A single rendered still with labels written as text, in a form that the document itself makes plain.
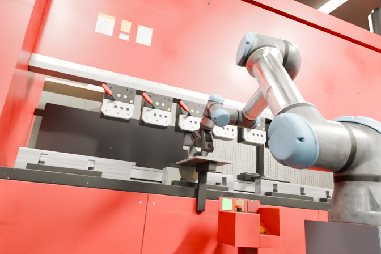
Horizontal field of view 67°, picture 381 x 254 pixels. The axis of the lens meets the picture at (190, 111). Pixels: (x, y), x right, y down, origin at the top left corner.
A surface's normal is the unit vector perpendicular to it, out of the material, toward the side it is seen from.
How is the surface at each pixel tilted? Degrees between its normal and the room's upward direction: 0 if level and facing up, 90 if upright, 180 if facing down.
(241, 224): 90
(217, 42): 90
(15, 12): 90
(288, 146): 96
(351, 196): 72
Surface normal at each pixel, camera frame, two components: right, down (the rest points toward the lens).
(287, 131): -0.95, -0.06
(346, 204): -0.74, -0.52
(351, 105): 0.39, -0.27
